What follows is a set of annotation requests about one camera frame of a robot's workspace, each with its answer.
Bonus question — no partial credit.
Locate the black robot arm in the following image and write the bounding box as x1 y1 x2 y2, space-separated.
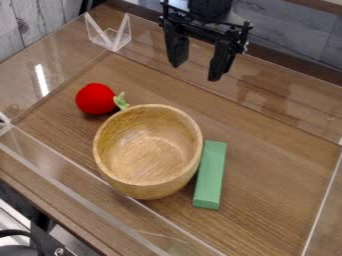
159 0 254 82

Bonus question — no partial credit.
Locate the green rectangular block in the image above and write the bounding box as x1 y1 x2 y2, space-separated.
193 140 227 210

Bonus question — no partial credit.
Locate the wooden bowl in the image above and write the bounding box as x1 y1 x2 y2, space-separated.
92 104 203 200

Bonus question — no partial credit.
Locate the red plush fruit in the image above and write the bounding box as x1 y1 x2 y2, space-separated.
75 83 130 115

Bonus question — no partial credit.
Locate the clear acrylic tray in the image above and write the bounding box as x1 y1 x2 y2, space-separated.
0 18 342 256

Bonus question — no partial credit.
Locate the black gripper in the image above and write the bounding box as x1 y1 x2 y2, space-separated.
161 0 254 82

